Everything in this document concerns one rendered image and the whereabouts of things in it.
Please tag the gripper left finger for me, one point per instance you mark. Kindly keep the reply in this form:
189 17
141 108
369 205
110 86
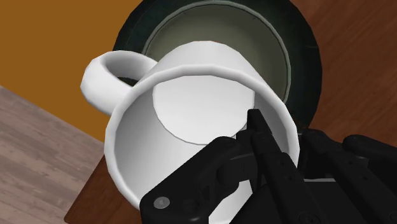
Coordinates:
198 186

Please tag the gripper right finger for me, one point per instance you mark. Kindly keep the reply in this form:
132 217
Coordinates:
356 180

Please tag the white mug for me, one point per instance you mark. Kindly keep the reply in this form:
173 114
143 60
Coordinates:
186 124

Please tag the dark green bowl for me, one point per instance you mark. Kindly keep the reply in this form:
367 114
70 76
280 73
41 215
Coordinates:
248 37

